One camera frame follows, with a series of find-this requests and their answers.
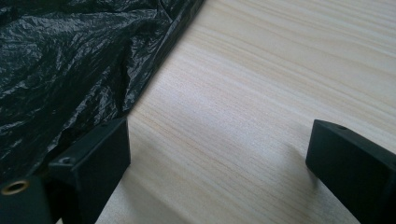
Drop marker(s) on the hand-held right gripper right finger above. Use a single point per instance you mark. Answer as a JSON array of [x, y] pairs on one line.
[[351, 168]]

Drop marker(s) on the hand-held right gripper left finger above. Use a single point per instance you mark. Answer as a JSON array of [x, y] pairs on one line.
[[93, 168]]

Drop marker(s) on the black plastic garbage bag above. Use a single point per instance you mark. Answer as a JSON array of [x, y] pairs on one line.
[[62, 53]]

